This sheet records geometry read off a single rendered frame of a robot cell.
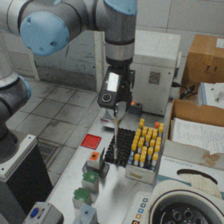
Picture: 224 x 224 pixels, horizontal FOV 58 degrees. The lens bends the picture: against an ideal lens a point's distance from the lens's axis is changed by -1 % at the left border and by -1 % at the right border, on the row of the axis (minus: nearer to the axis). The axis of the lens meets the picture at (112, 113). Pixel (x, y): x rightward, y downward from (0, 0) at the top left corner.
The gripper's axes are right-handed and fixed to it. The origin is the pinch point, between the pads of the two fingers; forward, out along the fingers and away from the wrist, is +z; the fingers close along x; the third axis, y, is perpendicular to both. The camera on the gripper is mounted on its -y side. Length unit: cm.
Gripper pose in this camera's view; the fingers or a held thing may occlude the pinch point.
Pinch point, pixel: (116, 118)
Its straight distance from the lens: 64.7
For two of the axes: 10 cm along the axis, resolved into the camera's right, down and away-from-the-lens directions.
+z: 0.0, 7.6, 6.5
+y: 3.1, -6.2, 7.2
